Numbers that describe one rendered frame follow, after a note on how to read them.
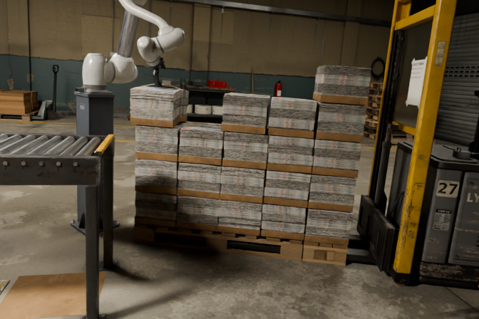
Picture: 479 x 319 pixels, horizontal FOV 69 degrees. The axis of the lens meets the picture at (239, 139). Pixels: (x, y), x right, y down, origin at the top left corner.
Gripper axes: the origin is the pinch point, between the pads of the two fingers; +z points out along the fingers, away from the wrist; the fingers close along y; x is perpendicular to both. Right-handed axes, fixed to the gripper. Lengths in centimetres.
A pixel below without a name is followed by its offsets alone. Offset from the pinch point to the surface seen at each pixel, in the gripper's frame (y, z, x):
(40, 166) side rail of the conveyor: 84, -75, -16
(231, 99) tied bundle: 18, -11, 51
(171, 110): 28.3, -8.8, 13.8
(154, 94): 20.6, -14.6, 2.8
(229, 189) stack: 70, 17, 54
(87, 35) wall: -327, 456, -355
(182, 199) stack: 80, 21, 23
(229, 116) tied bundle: 28, -6, 51
